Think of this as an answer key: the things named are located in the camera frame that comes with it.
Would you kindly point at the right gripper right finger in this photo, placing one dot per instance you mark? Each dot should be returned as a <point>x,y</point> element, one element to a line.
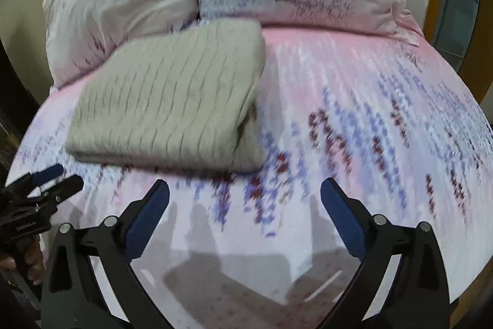
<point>419,295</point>

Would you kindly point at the pink floral bed sheet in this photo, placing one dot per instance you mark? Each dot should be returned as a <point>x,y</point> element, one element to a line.
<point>393,124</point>

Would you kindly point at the person's left hand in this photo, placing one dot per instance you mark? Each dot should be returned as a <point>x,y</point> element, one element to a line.
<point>34,260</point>

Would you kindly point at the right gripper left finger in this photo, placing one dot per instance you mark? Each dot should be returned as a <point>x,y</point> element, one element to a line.
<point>72,297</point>

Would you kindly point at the beige cable knit sweater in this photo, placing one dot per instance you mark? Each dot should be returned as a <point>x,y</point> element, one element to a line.
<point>187,101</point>

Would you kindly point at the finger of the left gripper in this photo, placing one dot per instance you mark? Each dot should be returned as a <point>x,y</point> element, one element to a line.
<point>66,188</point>
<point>48,173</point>

